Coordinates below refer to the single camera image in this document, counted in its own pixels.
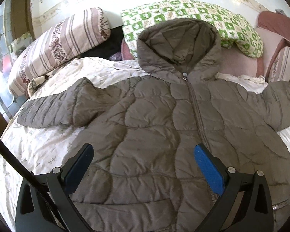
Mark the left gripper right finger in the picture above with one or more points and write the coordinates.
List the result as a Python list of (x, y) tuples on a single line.
[(255, 210)]

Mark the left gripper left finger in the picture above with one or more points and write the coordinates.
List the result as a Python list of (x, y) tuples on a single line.
[(53, 210)]

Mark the grey quilted hooded jacket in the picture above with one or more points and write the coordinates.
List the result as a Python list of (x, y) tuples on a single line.
[(143, 130)]

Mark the white floral bed quilt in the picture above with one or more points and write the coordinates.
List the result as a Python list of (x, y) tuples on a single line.
[(42, 149)]

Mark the striped pillow at right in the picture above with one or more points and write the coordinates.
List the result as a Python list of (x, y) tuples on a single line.
[(280, 70)]

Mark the striped floral pillow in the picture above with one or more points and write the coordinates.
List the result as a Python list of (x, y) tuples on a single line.
[(58, 45)]

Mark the green white patterned pillow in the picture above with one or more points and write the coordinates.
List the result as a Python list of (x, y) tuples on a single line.
[(233, 28)]

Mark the black cloth behind pillows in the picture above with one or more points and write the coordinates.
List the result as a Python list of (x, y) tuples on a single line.
[(109, 49)]

